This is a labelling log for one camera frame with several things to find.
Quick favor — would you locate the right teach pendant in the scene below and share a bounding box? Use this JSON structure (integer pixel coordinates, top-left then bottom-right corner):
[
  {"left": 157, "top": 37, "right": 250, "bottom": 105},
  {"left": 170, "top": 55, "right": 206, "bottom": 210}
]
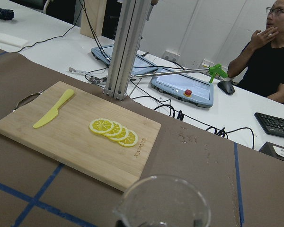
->
[{"left": 150, "top": 74, "right": 213, "bottom": 108}]

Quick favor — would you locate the yellow plastic knife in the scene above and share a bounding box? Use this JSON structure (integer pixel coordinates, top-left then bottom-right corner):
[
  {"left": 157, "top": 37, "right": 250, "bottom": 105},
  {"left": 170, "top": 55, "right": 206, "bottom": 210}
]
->
[{"left": 33, "top": 89, "right": 74, "bottom": 129}]

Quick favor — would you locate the black keyboard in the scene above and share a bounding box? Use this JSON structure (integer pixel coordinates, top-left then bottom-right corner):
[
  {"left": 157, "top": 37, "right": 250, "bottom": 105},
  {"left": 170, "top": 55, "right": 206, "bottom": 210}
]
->
[{"left": 254, "top": 112, "right": 284, "bottom": 138}]

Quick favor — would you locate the lemon slice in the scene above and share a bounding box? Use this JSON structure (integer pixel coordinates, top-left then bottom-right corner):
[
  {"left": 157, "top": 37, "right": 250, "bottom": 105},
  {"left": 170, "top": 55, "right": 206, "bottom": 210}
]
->
[
  {"left": 108, "top": 126, "right": 129, "bottom": 141},
  {"left": 118, "top": 130, "right": 138, "bottom": 147},
  {"left": 104, "top": 121, "right": 123, "bottom": 137},
  {"left": 89, "top": 118, "right": 114, "bottom": 134}
]

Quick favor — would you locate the seated person in black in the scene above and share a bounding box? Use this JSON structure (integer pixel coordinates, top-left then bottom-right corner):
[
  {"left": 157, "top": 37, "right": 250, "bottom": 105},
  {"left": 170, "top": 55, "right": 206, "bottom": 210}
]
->
[{"left": 227, "top": 0, "right": 284, "bottom": 104}]

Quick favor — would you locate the clear glass beaker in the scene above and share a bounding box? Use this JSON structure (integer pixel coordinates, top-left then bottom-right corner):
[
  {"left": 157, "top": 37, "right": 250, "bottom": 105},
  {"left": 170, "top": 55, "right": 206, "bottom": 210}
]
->
[{"left": 113, "top": 175, "right": 211, "bottom": 227}]

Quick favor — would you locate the wooden cutting board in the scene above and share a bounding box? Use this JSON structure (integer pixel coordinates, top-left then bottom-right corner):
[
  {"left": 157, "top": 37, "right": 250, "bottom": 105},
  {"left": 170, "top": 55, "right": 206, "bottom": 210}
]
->
[{"left": 0, "top": 81, "right": 161, "bottom": 191}]

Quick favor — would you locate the teach pendant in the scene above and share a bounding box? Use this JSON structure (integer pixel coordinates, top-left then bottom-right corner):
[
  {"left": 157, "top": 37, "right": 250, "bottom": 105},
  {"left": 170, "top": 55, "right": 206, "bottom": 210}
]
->
[
  {"left": 91, "top": 44, "right": 159, "bottom": 74},
  {"left": 150, "top": 74, "right": 213, "bottom": 108}
]

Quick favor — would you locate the aluminium frame post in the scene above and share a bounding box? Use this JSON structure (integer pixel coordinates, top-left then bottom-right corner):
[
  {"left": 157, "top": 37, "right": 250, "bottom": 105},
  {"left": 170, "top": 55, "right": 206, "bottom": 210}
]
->
[{"left": 104, "top": 0, "right": 151, "bottom": 101}]

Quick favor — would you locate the folded dark umbrella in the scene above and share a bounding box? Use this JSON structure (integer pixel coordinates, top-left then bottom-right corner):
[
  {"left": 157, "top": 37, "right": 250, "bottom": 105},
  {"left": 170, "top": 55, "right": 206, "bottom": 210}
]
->
[{"left": 0, "top": 8, "right": 15, "bottom": 20}]

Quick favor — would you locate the left teach pendant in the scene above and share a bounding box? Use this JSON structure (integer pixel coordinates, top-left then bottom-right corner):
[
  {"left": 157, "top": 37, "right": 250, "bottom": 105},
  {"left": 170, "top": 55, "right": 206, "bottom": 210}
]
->
[{"left": 91, "top": 44, "right": 159, "bottom": 74}]

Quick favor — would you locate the wooden post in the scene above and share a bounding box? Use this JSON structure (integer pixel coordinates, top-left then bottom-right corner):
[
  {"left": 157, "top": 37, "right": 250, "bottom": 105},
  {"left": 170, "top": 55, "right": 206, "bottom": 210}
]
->
[{"left": 80, "top": 0, "right": 107, "bottom": 39}]

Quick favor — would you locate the black computer mouse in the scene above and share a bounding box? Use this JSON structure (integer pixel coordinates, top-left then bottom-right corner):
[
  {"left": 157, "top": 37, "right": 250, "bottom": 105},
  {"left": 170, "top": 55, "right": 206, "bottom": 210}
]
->
[{"left": 217, "top": 81, "right": 235, "bottom": 95}]

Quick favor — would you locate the black box device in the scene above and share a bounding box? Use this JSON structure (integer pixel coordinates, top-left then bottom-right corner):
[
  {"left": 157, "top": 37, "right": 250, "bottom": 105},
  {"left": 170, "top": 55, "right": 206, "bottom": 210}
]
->
[{"left": 259, "top": 142, "right": 284, "bottom": 161}]

